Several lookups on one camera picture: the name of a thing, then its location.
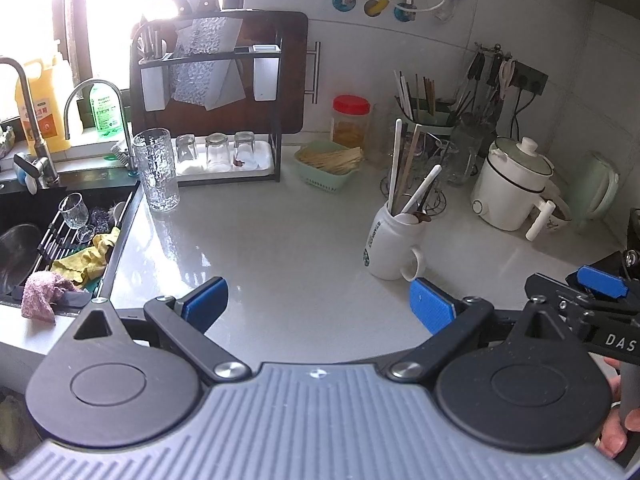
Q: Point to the tall clear glass jar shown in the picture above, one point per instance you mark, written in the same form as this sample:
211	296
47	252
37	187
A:
467	150

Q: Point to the black induction cooktop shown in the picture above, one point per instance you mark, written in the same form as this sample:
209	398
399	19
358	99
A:
634	230

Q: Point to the white ceramic mug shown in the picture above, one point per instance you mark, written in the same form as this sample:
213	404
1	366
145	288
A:
390	245

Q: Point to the pale green electric kettle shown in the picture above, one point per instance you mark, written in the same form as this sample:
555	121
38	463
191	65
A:
597	190

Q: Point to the clear stemmed glass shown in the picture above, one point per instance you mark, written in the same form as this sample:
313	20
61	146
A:
445	160

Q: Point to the green detergent bottle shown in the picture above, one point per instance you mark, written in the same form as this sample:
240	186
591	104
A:
106	115

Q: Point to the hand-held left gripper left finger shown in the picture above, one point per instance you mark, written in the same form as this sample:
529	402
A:
205	305

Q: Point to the yellow detergent bottle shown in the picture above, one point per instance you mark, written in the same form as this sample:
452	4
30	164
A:
47	110

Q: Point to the tall steel faucet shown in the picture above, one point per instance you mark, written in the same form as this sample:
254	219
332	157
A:
25	100

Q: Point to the printed bowl brown contents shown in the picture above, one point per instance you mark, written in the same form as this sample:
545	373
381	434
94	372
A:
560	215

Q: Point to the curved steel faucet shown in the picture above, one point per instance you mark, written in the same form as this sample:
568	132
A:
95	85

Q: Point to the red lid plastic jar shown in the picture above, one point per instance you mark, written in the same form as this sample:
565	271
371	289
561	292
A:
350	122

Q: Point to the dried noodle bundle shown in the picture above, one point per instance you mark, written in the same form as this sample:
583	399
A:
332	159

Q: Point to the white drip tray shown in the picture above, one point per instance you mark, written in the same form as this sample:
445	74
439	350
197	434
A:
262	160

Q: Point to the pink cloth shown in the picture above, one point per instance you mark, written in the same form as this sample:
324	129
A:
42	295

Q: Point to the textured steel cleaver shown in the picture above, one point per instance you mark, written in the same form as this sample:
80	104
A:
205	60

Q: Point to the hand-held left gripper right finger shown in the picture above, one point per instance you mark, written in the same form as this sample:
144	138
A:
432	307

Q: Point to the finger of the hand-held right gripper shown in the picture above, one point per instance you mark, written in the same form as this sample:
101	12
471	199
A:
550	290
602	282

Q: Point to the yellow cloth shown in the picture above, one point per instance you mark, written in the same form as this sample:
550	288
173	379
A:
85	260

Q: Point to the dark steel scrubber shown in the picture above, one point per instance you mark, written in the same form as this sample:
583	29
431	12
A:
100	217

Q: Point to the sink drain rack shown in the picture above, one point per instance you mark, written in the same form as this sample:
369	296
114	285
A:
65	245

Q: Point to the tall textured glass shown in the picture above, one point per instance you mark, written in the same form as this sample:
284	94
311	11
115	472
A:
155	170

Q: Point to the white electric cooking pot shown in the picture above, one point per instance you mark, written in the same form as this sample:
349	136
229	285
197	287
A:
505	195

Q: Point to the green plastic basket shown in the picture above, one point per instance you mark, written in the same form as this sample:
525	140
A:
325	182

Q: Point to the brown wooden cutting board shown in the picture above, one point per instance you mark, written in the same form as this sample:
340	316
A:
290	70

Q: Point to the person's right hand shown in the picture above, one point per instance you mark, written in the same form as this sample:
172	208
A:
611	440

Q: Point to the dark wall socket panel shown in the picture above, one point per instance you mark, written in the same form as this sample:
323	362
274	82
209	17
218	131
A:
532	77

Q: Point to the clear wine glass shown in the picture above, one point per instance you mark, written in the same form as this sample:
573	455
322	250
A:
74	210

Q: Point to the row of hanging kitchen tools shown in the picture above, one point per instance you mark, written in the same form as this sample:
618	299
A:
482	80

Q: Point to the blue wall cap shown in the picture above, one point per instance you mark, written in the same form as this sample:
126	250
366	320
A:
405	12
344	1

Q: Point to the white rack cup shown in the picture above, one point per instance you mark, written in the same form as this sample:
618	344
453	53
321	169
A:
154	85
266	72

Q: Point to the white chopstick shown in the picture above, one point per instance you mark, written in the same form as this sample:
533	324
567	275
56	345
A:
422	187
397	160

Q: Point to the black metal dish rack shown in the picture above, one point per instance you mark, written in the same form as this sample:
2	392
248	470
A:
276	150

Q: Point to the small clear glass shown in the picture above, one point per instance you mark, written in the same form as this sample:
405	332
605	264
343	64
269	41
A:
217	150
245	149
185	147

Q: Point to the black kitchen sink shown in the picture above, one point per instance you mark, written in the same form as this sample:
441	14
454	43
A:
20	200

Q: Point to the steel bowl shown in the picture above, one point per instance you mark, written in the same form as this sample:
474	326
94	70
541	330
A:
17	255

